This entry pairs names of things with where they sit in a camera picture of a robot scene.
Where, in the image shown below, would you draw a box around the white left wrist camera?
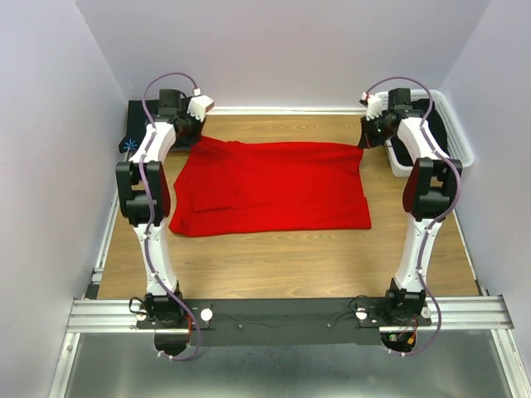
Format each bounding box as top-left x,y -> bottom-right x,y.
187,88 -> 215,122

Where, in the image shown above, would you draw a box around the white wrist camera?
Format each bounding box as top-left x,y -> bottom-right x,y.
359,92 -> 383,121
187,88 -> 215,122

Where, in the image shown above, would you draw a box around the black clothes in basket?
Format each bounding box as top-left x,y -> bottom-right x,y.
391,108 -> 448,167

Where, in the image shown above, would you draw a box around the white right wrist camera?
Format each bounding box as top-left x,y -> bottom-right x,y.
359,92 -> 383,121

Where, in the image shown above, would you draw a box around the red t-shirt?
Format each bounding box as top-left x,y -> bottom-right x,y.
169,137 -> 372,237

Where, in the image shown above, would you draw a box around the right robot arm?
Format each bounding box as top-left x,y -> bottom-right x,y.
358,88 -> 462,323

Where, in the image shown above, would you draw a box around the white plastic laundry basket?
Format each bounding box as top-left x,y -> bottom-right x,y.
384,90 -> 475,177

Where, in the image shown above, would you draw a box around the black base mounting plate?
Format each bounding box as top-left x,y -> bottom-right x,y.
129,295 -> 431,348

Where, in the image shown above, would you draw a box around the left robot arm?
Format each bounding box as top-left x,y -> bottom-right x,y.
115,89 -> 214,328

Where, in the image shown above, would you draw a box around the folded black t-shirt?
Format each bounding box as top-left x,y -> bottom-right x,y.
118,100 -> 148,153

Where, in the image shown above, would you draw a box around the aluminium frame rail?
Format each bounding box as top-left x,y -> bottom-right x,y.
66,296 -> 514,333

